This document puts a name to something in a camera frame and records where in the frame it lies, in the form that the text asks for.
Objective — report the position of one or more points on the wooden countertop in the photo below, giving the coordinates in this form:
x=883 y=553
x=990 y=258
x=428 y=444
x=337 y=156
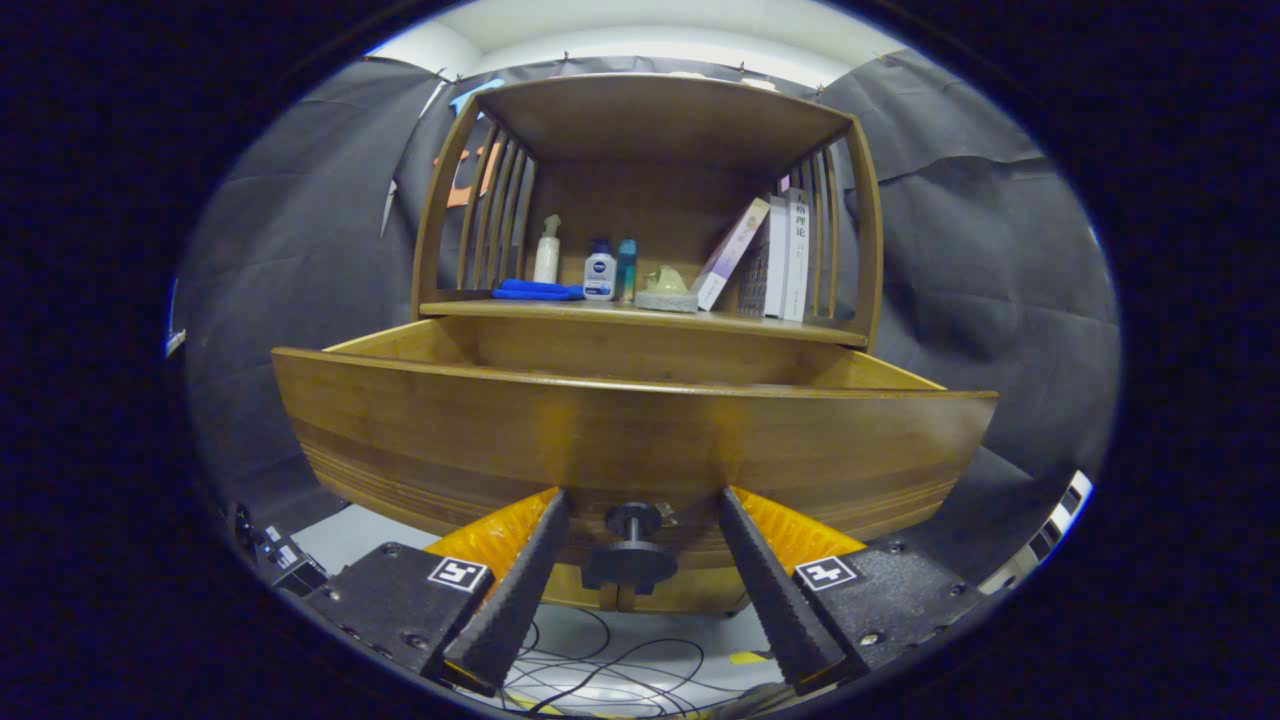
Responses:
x=750 y=325

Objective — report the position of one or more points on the white book with black print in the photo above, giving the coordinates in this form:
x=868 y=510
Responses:
x=797 y=255

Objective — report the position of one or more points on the teal slim bottle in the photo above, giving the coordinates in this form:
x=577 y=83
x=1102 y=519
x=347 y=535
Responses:
x=626 y=268

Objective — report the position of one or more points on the dark patterned book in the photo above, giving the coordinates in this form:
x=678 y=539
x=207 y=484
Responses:
x=755 y=275

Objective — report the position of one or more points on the wooden drawer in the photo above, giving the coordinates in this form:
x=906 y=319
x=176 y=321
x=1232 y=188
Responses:
x=600 y=440

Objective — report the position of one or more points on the black box device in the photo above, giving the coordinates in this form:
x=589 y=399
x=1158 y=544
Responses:
x=290 y=565

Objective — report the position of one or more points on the blue folded cloth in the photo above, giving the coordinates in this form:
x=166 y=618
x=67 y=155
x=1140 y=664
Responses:
x=535 y=291

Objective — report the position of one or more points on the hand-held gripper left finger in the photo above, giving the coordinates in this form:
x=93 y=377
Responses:
x=520 y=590

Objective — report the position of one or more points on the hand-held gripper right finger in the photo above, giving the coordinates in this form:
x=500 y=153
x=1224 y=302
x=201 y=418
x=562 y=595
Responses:
x=780 y=600

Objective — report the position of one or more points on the pale green pouch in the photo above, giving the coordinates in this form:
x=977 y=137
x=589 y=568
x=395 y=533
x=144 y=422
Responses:
x=665 y=301

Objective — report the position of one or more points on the purple and white book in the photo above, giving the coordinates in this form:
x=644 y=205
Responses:
x=732 y=250

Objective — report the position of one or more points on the plain white book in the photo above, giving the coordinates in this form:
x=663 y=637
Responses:
x=777 y=260

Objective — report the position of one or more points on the white pump bottle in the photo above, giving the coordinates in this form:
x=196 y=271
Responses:
x=546 y=255

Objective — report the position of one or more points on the wooden cabinet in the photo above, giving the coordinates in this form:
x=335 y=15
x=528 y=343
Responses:
x=650 y=120

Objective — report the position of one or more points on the white bottle with blue cap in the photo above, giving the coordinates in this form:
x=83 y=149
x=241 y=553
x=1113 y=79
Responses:
x=599 y=275

